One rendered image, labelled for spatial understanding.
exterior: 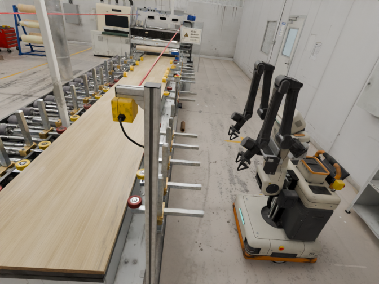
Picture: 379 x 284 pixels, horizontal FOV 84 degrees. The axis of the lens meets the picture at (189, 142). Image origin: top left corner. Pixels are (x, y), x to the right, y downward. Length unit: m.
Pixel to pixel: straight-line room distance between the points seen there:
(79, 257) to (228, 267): 1.38
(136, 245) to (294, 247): 1.35
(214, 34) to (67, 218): 11.38
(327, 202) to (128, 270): 1.44
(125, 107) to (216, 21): 11.56
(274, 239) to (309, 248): 0.30
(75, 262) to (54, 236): 0.19
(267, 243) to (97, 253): 1.41
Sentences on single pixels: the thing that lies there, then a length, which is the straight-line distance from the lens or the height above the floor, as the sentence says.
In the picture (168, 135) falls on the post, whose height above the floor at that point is 1.10.
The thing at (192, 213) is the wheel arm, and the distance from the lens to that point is 1.34.
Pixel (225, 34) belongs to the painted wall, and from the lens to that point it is 12.12.
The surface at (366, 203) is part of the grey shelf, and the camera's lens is 3.36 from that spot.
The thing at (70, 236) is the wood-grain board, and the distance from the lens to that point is 1.24.
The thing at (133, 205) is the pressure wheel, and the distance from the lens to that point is 1.29.
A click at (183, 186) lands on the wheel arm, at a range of 1.53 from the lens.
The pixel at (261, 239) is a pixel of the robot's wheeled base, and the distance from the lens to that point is 2.08.
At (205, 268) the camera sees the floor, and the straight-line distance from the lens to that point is 2.14.
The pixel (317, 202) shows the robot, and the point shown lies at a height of 0.77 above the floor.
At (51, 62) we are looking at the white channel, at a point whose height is 1.43.
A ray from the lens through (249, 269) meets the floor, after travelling 2.24.
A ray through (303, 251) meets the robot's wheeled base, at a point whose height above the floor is 0.22.
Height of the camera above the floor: 1.86
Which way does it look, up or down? 31 degrees down
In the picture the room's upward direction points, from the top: 7 degrees clockwise
